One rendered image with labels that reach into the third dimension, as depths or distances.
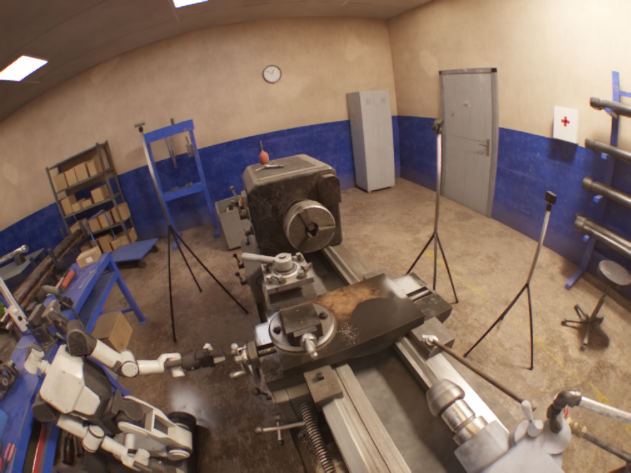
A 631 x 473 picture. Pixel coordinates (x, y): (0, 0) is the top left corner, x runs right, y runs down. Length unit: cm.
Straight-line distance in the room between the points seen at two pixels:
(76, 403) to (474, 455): 134
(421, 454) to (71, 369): 132
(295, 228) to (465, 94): 350
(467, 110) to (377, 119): 160
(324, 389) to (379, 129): 443
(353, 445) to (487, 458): 42
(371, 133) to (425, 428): 442
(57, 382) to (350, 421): 113
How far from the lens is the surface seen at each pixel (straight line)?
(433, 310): 116
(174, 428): 158
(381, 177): 503
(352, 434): 87
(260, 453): 183
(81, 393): 131
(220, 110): 466
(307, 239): 130
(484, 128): 407
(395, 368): 114
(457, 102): 438
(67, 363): 128
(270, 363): 102
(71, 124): 549
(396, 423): 103
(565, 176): 355
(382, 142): 492
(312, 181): 147
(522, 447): 60
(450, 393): 63
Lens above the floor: 168
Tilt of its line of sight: 28 degrees down
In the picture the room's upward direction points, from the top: 9 degrees counter-clockwise
